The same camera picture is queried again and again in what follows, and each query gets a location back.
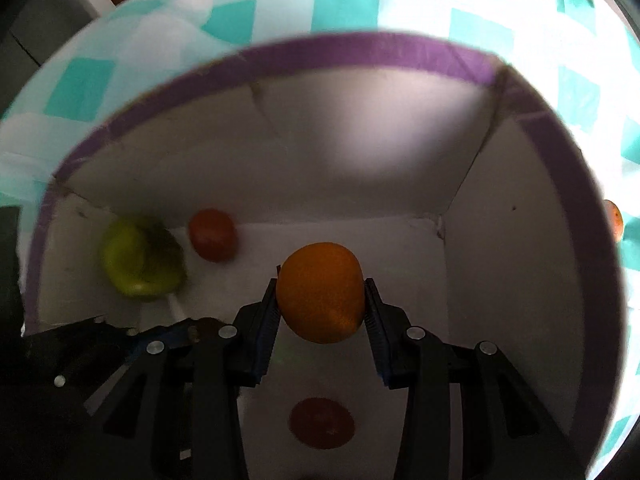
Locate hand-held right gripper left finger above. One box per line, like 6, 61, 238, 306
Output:
75, 277, 281, 480

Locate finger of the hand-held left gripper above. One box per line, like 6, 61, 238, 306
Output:
22, 316, 231, 396

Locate red orange fruit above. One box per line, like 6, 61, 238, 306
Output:
602, 199, 624, 241

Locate teal white checked tablecloth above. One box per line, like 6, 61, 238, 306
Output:
0, 0, 640, 480

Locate dark grey cabinet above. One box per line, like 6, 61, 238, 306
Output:
0, 0, 101, 111

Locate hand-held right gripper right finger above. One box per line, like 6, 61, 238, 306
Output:
364, 277, 588, 480

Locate purple cardboard box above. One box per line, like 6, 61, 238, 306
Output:
20, 31, 626, 480

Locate large green tomato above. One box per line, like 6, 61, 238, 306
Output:
102, 217, 187, 301

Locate large orange tangerine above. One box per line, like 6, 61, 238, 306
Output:
276, 242, 366, 345

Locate red cherry tomato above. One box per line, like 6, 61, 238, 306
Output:
289, 397, 356, 450
188, 208, 238, 262

